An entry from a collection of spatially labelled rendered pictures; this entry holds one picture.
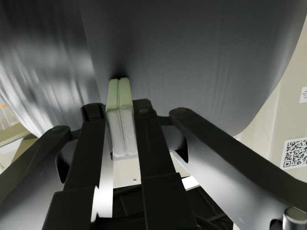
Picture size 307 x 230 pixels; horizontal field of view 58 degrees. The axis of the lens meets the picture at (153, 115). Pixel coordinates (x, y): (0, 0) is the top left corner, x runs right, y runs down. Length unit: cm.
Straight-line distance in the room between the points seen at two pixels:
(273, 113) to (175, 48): 35
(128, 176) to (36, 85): 68
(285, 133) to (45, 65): 45
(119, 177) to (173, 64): 69
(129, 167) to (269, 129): 45
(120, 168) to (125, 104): 71
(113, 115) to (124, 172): 72
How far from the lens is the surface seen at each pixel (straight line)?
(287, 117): 55
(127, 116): 15
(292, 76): 51
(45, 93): 23
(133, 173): 87
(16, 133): 100
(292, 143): 59
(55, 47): 21
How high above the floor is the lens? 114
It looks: 31 degrees up
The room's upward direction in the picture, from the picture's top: 174 degrees clockwise
